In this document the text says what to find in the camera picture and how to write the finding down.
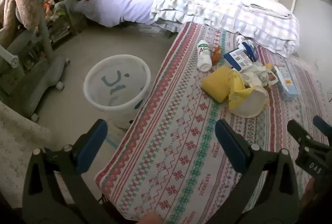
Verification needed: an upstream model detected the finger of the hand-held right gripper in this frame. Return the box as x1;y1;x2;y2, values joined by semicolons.
287;119;315;152
312;115;332;147

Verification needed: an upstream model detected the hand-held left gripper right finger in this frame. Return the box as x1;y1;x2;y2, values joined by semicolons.
215;119;300;224

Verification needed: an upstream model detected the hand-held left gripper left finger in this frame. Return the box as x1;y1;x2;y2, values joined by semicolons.
22;119;117;224

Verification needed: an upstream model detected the white mesh trash basket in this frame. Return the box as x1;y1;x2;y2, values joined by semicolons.
83;54;151;130

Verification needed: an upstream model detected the white paper bowl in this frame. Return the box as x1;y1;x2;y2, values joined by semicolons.
233;85;270;118

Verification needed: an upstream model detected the yellow plastic bag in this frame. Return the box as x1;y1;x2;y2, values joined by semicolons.
227;70;256;111

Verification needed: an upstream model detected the colourful snack wrapper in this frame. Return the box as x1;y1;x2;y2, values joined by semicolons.
265;70;280;87

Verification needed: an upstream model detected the white tissue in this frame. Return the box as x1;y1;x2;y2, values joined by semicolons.
241;65;260;86
255;64;269;85

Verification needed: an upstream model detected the orange wrapper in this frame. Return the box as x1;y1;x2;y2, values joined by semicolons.
211;45;222;65

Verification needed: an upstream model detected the red green patterned blanket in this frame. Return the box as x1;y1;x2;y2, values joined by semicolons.
95;22;330;224

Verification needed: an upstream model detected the light blue box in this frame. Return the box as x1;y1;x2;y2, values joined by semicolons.
275;66;300;102

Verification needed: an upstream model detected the yellow packet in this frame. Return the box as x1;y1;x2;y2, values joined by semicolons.
201;66;234;103

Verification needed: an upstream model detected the white floral cloth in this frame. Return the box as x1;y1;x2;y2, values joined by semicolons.
0;102;78;210

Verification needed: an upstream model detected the grey wheeled chair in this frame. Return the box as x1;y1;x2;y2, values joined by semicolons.
0;0;71;121

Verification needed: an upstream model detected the blue box white label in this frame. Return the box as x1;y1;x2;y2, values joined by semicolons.
223;43;259;72

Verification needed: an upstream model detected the white bottle green label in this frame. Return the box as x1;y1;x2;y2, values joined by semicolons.
196;39;213;72

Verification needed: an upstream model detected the person's knee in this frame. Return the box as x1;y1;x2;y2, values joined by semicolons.
141;213;164;224

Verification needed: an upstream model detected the white blue plastic packet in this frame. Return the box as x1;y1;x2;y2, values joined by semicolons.
236;34;256;51

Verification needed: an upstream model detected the low wooden shelf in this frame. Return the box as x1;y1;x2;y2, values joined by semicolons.
46;1;79;43

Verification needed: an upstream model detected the folded white cloth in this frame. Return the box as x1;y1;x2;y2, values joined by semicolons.
242;2;293;18

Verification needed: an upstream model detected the checked ruffled duvet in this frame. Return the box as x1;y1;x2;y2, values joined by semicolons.
150;0;300;57

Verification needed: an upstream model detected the pile of small plush toys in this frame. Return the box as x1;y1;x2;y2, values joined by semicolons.
43;0;67;22

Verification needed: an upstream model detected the purple bed sheet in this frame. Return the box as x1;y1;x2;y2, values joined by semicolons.
74;0;182;29

